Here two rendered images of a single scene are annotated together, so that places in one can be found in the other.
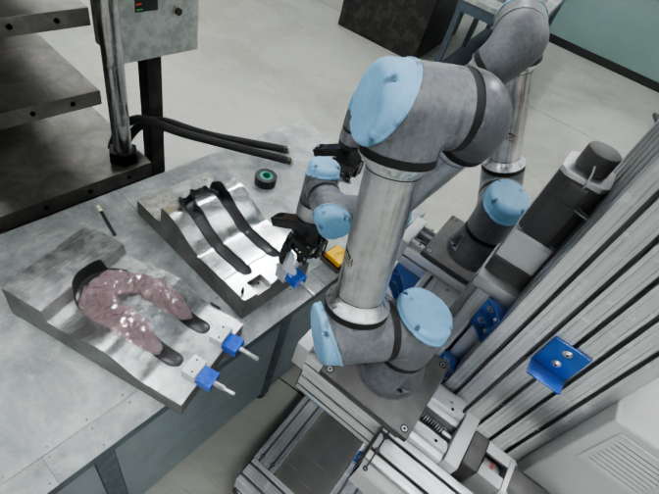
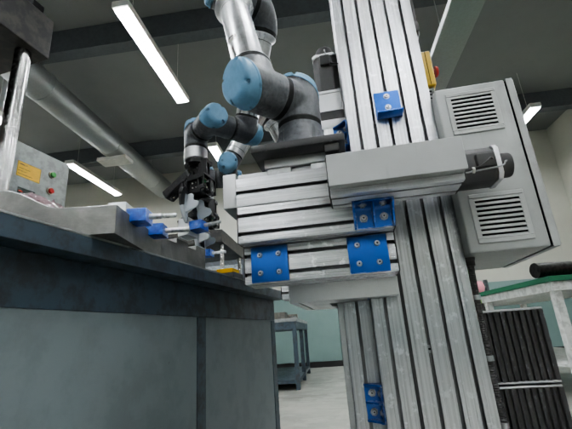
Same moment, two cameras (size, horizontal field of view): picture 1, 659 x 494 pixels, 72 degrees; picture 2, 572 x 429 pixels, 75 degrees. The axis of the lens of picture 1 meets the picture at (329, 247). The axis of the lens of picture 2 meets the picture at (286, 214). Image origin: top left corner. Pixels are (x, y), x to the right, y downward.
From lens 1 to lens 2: 1.33 m
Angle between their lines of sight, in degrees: 65
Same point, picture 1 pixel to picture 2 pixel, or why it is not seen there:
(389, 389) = (309, 134)
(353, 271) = (238, 37)
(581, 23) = (326, 346)
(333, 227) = (216, 110)
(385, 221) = (242, 12)
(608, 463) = (466, 119)
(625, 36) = not seen: hidden behind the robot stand
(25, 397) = not seen: outside the picture
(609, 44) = not seen: hidden behind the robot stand
